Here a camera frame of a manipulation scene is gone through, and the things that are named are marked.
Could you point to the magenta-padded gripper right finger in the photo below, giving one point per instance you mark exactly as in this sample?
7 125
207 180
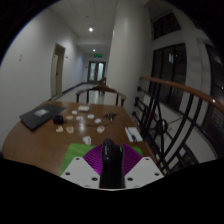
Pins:
145 171

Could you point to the side doorway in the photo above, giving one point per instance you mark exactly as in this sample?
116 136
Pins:
58 70

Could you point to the black computer mouse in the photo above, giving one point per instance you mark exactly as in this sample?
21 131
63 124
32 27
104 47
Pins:
111 166

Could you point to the distant wooden chair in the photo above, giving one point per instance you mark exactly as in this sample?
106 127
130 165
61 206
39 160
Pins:
102 81

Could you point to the small white sticker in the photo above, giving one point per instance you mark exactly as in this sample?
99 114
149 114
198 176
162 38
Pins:
98 120
90 116
74 112
79 117

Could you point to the orange-rimmed white sticker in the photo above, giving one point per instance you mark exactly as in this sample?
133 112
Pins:
69 129

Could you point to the red and white sticker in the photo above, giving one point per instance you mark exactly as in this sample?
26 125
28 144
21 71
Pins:
100 129

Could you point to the small cream sticker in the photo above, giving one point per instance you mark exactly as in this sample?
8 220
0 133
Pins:
59 129

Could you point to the white wall switch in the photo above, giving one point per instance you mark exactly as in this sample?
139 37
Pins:
21 57

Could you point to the glass double door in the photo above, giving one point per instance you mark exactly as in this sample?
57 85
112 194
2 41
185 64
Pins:
96 71

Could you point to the wooden armchair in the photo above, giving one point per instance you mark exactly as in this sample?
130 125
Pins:
100 88

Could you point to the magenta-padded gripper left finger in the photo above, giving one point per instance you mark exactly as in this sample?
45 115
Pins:
78 171

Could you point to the closed black laptop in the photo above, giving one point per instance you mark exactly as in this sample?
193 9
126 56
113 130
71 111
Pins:
38 116

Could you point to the white card sticker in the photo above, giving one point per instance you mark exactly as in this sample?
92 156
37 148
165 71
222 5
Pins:
87 140

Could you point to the small white box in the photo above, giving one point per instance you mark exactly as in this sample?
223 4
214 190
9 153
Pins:
83 108

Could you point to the small black box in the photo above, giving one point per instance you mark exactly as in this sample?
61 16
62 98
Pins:
58 120

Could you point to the black railing with wooden handrail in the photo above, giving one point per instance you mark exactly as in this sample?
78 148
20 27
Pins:
180 87

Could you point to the green exit sign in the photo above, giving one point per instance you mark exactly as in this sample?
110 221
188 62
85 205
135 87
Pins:
97 55

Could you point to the green mouse pad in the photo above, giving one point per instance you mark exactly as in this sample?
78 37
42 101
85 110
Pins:
72 153

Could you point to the dark framed window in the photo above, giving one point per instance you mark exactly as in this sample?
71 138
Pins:
178 66

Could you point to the small tan sticker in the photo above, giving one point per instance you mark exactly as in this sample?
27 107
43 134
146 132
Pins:
69 117

